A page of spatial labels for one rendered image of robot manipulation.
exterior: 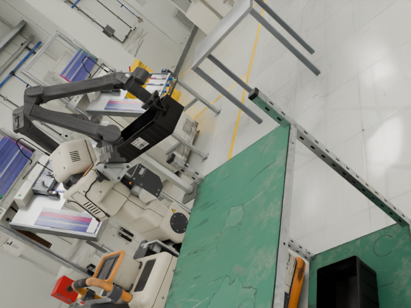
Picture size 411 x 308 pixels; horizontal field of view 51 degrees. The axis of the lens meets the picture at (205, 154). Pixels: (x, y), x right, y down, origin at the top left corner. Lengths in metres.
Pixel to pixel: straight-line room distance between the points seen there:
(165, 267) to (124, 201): 0.38
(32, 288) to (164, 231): 3.25
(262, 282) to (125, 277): 1.04
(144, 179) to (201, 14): 5.73
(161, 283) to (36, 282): 3.45
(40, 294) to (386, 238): 4.12
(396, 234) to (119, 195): 1.17
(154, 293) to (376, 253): 0.86
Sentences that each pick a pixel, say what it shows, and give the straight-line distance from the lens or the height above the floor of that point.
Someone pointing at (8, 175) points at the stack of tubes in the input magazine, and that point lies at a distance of 3.76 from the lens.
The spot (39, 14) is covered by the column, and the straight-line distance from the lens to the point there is 6.56.
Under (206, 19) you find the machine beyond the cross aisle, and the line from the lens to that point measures 7.58.
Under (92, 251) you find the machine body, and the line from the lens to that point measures 3.62.
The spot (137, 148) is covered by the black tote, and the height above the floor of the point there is 1.05.
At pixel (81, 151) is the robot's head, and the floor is 1.30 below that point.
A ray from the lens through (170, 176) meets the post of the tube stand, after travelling 4.03.
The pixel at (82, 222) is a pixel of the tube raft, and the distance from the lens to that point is 3.40.
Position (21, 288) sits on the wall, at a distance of 5.13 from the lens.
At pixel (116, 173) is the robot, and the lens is 1.86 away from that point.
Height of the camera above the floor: 1.53
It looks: 20 degrees down
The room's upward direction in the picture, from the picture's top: 54 degrees counter-clockwise
